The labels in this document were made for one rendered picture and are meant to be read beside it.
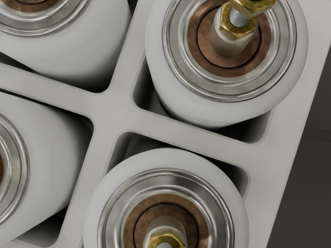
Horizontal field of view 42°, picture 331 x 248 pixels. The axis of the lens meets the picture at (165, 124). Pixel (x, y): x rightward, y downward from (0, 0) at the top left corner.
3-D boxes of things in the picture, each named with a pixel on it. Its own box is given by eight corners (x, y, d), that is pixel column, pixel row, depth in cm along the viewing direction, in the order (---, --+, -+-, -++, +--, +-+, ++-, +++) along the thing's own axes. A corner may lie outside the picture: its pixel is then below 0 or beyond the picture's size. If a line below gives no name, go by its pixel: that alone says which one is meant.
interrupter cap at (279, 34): (319, 22, 25) (324, 19, 24) (243, 130, 25) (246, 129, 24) (212, -53, 25) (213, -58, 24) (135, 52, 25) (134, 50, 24)
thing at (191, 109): (271, 71, 43) (347, 16, 24) (215, 150, 42) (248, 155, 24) (192, 15, 43) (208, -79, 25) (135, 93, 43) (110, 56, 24)
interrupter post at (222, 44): (256, 33, 25) (270, 15, 21) (232, 67, 25) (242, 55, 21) (222, 9, 25) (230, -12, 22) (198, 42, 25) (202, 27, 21)
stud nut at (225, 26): (262, 19, 21) (266, 14, 21) (243, 46, 21) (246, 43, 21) (230, -4, 22) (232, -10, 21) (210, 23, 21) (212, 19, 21)
